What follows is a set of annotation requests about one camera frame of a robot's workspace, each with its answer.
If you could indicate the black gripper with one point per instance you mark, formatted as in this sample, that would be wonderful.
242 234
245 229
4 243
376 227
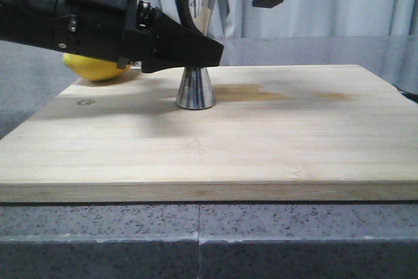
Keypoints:
109 30

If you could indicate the silver double-cone jigger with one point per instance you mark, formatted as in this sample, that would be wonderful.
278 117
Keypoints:
195 91

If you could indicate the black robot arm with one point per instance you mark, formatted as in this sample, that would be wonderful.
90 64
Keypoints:
32 22

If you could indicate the yellow lemon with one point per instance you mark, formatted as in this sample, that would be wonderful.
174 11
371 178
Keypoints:
93 69

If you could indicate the light wooden cutting board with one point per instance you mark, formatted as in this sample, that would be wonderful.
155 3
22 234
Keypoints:
278 133

